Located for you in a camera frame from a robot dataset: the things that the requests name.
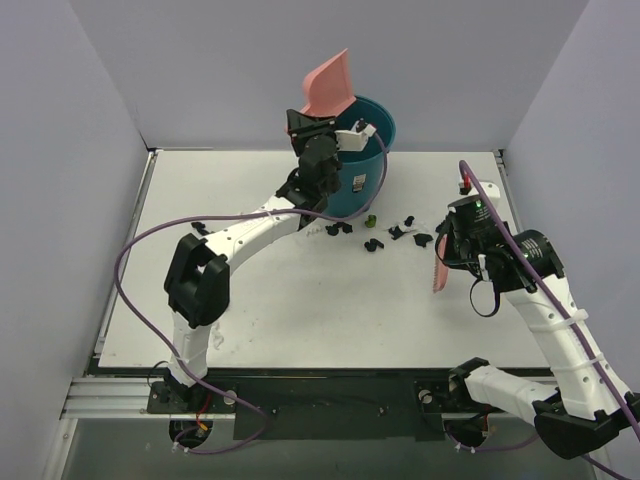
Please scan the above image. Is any pink dustpan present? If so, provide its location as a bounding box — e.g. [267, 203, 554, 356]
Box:
[301, 49, 356, 131]

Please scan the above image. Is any pink hand brush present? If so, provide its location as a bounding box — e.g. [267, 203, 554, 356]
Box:
[432, 235, 449, 293]

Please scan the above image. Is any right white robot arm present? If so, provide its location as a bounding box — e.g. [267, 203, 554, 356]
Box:
[436, 195, 639, 459]

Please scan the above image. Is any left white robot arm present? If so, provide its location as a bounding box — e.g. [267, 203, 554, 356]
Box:
[164, 109, 342, 412]

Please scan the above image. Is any teal plastic bucket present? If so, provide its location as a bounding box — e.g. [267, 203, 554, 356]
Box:
[325, 96, 396, 218]

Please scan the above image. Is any black paper scrap near bucket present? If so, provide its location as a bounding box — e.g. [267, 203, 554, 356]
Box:
[325, 221, 353, 236]

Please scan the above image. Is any green paper scrap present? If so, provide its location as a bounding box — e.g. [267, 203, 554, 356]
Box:
[365, 215, 377, 228]

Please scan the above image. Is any black paper scrap left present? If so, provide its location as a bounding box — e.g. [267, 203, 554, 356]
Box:
[191, 221, 210, 236]

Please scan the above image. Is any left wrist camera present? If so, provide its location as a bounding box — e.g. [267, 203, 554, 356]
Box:
[335, 119, 377, 152]

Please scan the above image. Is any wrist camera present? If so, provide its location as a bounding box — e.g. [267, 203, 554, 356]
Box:
[335, 119, 377, 152]
[457, 174, 501, 207]

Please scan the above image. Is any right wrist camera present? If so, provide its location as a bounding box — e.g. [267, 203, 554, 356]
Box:
[457, 174, 501, 207]

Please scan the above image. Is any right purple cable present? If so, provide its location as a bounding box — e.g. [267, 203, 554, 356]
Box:
[458, 159, 640, 480]

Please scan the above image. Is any purple cable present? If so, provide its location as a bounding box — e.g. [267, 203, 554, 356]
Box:
[458, 159, 640, 480]
[114, 130, 391, 396]

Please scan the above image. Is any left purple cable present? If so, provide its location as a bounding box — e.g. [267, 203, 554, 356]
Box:
[114, 130, 391, 396]

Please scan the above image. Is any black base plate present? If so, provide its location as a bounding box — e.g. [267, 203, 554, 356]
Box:
[147, 369, 494, 446]

